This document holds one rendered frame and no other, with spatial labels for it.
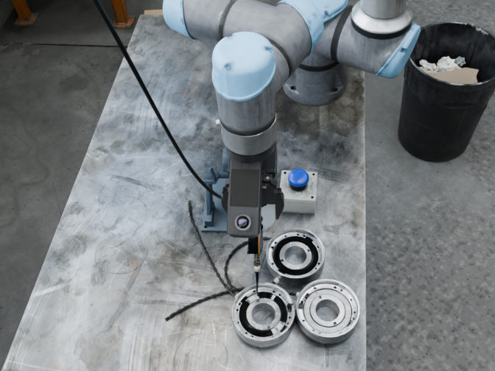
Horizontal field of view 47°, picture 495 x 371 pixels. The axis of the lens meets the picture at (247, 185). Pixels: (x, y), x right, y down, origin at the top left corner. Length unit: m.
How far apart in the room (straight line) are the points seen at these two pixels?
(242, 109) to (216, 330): 0.44
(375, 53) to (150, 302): 0.63
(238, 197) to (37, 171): 1.71
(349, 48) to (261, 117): 0.50
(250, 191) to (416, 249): 1.32
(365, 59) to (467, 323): 1.05
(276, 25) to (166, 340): 0.55
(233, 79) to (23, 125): 2.03
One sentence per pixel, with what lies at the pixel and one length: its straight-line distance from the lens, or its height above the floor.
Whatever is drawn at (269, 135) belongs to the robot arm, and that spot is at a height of 1.16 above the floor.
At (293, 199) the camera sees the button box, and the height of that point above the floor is 0.84.
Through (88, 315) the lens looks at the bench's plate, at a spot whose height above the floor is 0.80.
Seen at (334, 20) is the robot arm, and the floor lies 1.01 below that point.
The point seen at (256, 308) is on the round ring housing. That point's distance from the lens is 0.99.
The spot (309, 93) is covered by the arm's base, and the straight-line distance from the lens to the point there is 1.29.
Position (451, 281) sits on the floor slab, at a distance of 2.02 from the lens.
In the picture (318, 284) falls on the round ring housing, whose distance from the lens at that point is 1.00.
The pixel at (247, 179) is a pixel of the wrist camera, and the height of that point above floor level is 1.09.
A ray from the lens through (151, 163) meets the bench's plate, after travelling 1.23.
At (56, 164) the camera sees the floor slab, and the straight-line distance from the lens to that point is 2.42.
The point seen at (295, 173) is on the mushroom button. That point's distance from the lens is 1.07.
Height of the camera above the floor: 1.71
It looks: 52 degrees down
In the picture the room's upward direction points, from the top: 6 degrees counter-clockwise
